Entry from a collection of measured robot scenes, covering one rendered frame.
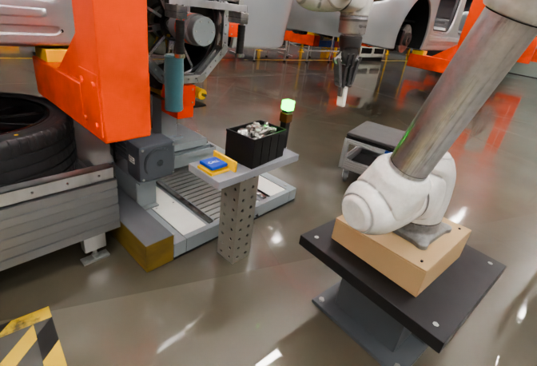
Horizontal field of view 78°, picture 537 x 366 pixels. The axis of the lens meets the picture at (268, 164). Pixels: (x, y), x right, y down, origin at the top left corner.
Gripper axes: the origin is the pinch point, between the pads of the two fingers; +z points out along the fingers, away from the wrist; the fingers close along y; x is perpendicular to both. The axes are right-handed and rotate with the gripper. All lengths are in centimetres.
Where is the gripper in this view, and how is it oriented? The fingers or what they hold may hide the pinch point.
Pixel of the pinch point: (341, 96)
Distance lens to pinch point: 123.1
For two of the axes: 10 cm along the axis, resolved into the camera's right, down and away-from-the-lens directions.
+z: -0.5, 9.0, 4.3
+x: -6.1, -3.7, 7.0
